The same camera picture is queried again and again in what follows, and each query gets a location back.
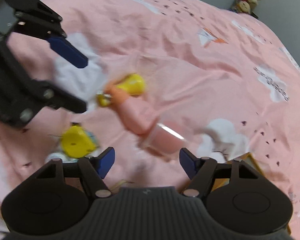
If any yellow tape measure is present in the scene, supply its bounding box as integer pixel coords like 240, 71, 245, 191
60, 123, 99, 159

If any pink pump lotion bottle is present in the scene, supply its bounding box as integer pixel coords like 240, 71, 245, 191
104, 82, 159, 135

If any yellow round-top bottle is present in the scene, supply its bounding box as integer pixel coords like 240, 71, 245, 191
115, 74, 146, 96

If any clear plastic bottle cap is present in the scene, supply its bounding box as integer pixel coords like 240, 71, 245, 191
140, 119, 190, 159

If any orange-rimmed white cardboard box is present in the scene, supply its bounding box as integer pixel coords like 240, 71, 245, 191
210, 152, 292, 233

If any small yellow jar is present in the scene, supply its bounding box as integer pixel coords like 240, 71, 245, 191
96, 93, 112, 107

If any pink cloud-print bedsheet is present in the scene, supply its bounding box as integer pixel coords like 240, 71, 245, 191
0, 0, 300, 239

